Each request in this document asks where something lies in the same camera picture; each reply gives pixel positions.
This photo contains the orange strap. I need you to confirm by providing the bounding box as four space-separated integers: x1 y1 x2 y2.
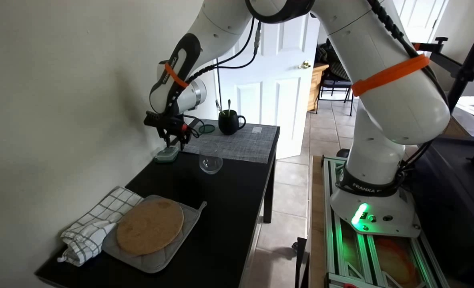
160 61 190 91
352 53 432 97

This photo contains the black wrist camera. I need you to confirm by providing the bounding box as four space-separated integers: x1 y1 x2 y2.
179 117 201 134

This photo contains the green plastic lid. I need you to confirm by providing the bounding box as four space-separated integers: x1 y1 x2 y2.
152 153 181 165

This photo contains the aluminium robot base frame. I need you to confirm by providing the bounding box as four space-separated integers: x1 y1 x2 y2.
322 153 451 288

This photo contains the clear drinking glass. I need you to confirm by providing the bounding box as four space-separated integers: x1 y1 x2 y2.
197 152 224 176

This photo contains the black mug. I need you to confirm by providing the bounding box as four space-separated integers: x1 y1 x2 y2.
217 109 248 136

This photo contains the wooden plank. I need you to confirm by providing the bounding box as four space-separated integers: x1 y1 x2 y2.
307 153 330 288

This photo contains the dark chair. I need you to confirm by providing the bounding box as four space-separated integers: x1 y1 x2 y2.
315 78 357 117

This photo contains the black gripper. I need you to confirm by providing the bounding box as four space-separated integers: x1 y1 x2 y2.
142 110 201 150

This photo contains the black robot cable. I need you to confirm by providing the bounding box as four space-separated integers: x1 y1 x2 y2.
182 14 261 86

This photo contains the black camera stand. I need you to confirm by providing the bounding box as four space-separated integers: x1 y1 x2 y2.
411 5 474 112

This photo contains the clear plastic lunch box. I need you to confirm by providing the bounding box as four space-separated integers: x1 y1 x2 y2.
153 144 181 161

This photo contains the white checkered kitchen towel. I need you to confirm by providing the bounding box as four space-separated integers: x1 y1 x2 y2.
56 185 145 269

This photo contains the grey woven placemat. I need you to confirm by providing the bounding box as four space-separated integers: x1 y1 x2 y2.
177 121 280 165

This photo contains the round wooden board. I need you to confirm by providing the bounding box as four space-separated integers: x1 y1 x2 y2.
115 195 185 257

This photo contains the dark bag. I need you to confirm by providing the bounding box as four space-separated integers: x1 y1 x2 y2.
315 40 350 85

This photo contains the black table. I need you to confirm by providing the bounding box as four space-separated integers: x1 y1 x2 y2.
33 120 282 288

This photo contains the black floor stand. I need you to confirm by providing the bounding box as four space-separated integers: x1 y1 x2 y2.
291 237 310 288

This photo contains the white panel door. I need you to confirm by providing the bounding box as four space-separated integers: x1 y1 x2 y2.
203 13 323 161

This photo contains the wooden side table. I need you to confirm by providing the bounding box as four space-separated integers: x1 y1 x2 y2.
306 62 330 113

